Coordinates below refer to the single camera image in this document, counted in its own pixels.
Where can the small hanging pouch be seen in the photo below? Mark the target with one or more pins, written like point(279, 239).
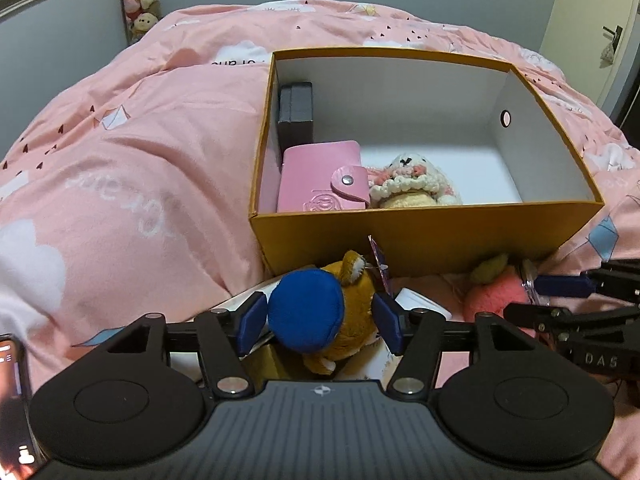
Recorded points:
point(607, 53)

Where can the smartphone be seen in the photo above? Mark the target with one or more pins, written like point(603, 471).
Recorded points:
point(12, 385)

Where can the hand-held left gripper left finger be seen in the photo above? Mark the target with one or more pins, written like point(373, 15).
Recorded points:
point(252, 322)

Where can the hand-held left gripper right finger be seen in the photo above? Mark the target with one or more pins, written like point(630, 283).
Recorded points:
point(387, 322)

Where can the pink strawberry plush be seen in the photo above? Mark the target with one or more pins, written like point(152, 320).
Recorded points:
point(495, 295)

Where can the pink wallet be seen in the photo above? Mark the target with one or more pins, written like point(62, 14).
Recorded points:
point(310, 180)

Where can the paper hang tag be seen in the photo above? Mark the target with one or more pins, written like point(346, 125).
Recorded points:
point(380, 265)

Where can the cream door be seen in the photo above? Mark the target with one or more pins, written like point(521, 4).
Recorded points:
point(585, 10)

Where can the black box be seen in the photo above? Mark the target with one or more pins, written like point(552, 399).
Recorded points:
point(296, 120)

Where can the orange cardboard box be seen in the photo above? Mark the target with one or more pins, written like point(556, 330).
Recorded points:
point(425, 240)

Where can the white lotion tube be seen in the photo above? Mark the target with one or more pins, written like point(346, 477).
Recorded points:
point(420, 302)

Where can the crochet bunny doll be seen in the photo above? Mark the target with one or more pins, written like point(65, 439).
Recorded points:
point(410, 180)

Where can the fox plush with blue hat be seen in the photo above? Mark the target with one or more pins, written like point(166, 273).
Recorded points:
point(305, 310)

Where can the hanging column of plush toys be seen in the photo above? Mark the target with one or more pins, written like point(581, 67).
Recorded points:
point(141, 0)

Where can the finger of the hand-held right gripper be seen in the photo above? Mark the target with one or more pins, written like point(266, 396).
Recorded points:
point(530, 315)
point(562, 286)

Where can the pink printed blanket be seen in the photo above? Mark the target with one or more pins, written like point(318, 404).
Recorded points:
point(125, 185)

